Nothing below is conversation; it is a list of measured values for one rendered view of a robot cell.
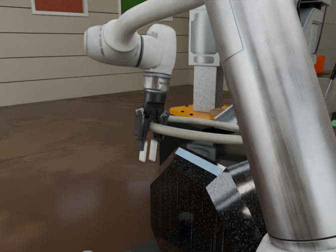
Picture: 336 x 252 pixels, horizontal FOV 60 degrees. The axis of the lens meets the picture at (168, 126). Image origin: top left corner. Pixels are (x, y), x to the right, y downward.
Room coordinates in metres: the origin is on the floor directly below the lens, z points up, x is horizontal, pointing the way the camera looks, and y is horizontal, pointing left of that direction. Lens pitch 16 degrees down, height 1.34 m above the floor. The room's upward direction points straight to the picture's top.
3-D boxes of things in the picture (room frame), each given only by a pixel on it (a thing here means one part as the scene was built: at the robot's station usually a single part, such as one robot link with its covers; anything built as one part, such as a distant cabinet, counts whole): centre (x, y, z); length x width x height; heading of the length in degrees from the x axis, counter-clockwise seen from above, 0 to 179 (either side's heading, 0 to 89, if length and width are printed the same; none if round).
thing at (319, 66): (4.51, -2.26, 1.00); 0.50 x 0.22 x 0.33; 128
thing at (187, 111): (2.38, -0.33, 0.76); 0.49 x 0.49 x 0.05; 32
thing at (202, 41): (2.30, -0.52, 1.37); 0.74 x 0.34 x 0.25; 67
